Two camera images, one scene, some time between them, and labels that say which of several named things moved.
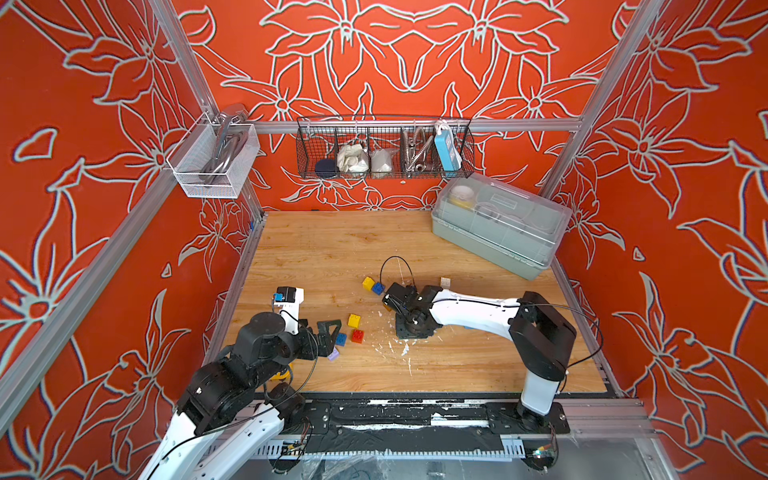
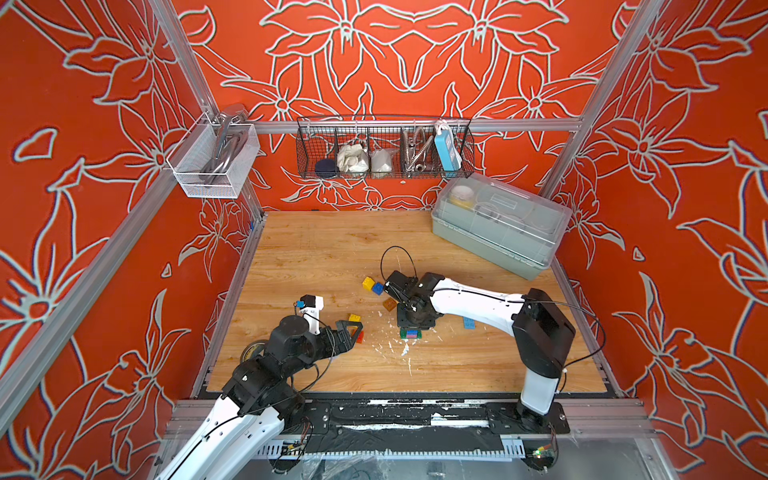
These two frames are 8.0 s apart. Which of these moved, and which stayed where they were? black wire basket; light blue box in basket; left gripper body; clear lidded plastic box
Moved: left gripper body
Stayed: light blue box in basket; black wire basket; clear lidded plastic box
